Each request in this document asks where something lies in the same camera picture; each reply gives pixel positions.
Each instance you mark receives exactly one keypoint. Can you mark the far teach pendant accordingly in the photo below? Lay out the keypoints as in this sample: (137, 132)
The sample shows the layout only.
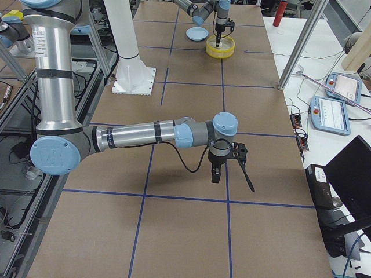
(346, 85)

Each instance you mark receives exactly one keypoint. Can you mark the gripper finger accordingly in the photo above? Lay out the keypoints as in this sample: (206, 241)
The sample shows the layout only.
(248, 180)
(216, 174)
(218, 39)

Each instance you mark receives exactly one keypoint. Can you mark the brown paper table cover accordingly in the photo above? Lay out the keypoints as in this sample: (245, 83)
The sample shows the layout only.
(153, 211)

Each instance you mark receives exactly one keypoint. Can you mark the teach pendant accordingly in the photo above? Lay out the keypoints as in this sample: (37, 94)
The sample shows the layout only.
(346, 85)
(330, 115)

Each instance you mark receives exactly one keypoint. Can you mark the black monitor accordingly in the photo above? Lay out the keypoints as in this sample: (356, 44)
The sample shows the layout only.
(349, 174)

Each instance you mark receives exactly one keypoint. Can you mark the wooden beam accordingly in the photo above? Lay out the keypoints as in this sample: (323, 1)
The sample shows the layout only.
(358, 53)

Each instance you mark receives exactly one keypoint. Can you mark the white camera mast base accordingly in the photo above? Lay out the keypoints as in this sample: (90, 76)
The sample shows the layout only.
(132, 75)

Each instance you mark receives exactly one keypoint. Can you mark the near orange black connector block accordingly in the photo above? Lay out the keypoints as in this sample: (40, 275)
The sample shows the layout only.
(301, 139)

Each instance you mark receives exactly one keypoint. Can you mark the aluminium frame post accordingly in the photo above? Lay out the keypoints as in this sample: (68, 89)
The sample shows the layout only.
(310, 24)

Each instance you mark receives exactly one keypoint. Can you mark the orange black connector block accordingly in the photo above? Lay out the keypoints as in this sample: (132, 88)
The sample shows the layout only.
(295, 117)
(301, 139)

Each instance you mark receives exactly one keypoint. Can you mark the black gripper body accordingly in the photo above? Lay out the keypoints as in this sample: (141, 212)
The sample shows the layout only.
(215, 159)
(219, 29)

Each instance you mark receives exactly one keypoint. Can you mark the red bottle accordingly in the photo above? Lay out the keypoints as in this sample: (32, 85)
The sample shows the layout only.
(280, 12)

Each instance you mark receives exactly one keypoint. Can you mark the far orange black connector block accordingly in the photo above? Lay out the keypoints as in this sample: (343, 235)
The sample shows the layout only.
(295, 117)

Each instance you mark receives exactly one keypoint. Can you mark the light blue plate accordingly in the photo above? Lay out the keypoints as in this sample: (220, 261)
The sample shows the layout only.
(197, 34)

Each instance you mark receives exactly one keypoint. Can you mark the near teach pendant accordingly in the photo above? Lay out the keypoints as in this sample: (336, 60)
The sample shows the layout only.
(330, 115)

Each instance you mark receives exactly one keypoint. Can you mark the black computer box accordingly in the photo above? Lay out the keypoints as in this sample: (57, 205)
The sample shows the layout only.
(338, 233)

